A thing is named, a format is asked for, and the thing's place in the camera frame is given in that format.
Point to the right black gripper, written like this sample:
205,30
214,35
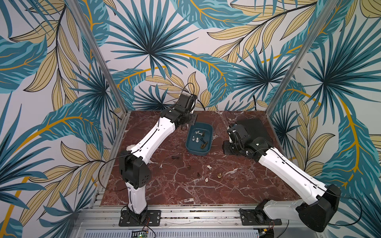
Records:
227,147

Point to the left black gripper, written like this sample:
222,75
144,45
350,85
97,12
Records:
193,121

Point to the teal plastic storage box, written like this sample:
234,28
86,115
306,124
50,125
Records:
193,147

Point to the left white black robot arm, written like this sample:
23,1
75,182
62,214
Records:
133,163

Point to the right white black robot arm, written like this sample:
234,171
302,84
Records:
318,202

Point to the black plastic case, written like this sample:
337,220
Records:
255,128

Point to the green circuit board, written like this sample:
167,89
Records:
139,234

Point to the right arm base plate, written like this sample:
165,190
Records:
255,217

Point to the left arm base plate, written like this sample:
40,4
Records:
151,218

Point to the aluminium front rail frame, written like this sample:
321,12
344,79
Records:
185,221

